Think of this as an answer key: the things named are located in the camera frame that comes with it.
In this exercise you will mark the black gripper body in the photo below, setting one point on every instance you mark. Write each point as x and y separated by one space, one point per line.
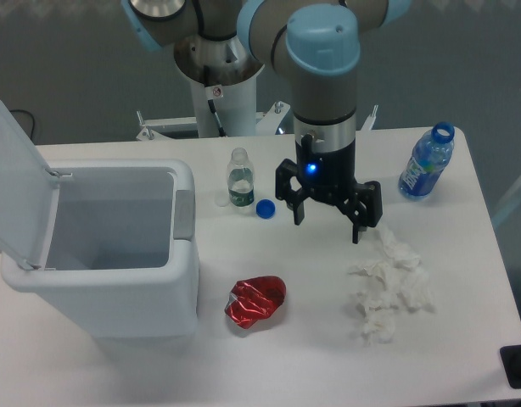
325 163

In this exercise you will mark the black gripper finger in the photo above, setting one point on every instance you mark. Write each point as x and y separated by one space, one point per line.
288 188
362 204

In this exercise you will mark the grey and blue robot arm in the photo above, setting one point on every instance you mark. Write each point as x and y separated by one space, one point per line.
313 45

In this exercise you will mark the blue bottle cap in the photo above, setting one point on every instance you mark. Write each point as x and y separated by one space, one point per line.
265 208

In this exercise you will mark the clear plastic bottle green label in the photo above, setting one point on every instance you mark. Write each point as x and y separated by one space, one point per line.
240 179

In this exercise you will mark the white bottle cap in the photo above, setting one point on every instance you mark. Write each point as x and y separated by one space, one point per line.
221 200

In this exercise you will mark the crumpled white tissue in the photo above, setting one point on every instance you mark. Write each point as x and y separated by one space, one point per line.
394 281

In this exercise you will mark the blue plastic bottle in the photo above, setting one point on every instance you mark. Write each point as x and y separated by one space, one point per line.
430 156

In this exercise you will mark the crushed red can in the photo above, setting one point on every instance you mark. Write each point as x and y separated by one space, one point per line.
255 299

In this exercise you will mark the white trash bin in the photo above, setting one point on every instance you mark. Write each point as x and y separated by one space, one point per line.
119 258

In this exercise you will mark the black device at table edge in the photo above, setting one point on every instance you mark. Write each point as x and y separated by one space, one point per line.
511 360

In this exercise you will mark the white trash bin lid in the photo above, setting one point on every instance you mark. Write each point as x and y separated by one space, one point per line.
29 196

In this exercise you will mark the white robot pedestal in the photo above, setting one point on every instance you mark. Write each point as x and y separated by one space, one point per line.
222 78

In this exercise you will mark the white metal base frame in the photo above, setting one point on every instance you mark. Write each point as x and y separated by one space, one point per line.
277 120

